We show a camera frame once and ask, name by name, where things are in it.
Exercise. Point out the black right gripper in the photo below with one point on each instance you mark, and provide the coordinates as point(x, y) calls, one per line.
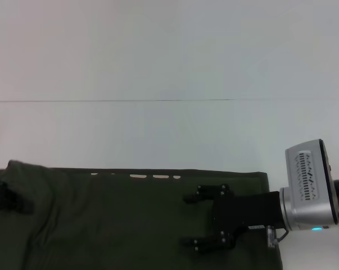
point(242, 211)

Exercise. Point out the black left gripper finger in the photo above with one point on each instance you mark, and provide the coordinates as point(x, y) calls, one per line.
point(9, 197)

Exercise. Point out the dark green t-shirt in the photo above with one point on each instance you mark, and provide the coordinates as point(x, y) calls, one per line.
point(115, 219)

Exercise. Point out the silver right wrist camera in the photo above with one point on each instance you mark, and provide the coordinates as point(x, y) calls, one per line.
point(307, 171)

